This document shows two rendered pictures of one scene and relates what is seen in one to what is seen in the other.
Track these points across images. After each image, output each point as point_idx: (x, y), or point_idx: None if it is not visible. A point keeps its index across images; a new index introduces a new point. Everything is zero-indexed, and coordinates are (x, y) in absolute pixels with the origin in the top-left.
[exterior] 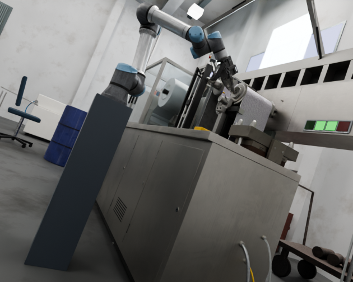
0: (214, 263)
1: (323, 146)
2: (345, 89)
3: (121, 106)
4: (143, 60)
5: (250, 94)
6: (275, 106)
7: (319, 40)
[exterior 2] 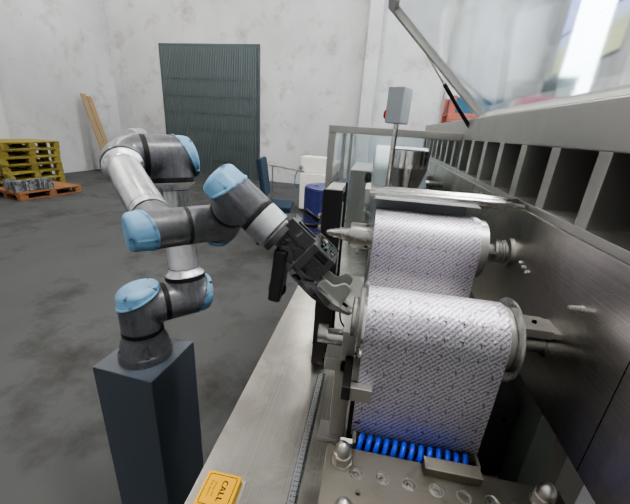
0: None
1: None
2: None
3: (133, 380)
4: (174, 249)
5: (388, 336)
6: (559, 313)
7: None
